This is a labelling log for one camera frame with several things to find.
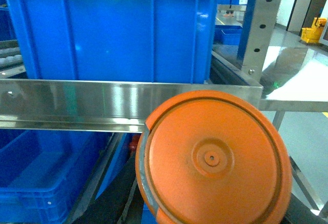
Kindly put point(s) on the orange cylindrical cap 4680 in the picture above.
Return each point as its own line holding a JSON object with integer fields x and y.
{"x": 211, "y": 157}

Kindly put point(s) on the large blue bin upper shelf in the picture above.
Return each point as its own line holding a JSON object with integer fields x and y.
{"x": 159, "y": 41}

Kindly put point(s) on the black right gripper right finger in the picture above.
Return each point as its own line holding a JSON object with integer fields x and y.
{"x": 299, "y": 213}

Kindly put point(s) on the stainless steel shelf rack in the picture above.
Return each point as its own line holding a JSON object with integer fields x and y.
{"x": 99, "y": 105}

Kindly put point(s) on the blue bin lower shelf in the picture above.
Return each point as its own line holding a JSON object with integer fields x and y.
{"x": 44, "y": 172}

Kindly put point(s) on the yellow mop bucket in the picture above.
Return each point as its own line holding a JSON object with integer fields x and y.
{"x": 311, "y": 35}

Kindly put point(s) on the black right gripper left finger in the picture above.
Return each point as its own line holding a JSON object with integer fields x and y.
{"x": 120, "y": 202}

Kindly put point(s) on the small stainless steel table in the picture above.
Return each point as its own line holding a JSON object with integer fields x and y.
{"x": 294, "y": 96}

